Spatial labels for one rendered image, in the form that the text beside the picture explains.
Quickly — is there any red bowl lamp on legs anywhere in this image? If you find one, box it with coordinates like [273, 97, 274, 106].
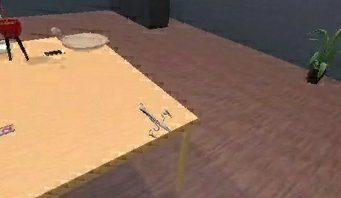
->
[0, 17, 34, 63]

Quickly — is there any green house plant black pot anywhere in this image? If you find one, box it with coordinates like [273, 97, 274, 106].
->
[304, 23, 341, 87]

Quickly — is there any light wooden table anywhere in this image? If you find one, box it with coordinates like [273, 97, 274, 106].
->
[0, 32, 204, 198]

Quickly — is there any black and white remote control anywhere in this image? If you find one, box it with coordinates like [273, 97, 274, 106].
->
[41, 48, 66, 60]

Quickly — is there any black cabinet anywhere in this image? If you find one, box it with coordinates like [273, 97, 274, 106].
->
[104, 0, 171, 32]

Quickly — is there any grey metal corkscrew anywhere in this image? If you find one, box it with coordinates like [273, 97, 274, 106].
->
[136, 102, 175, 140]

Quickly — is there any beige oval plate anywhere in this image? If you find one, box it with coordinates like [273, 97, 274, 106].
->
[59, 30, 111, 53]

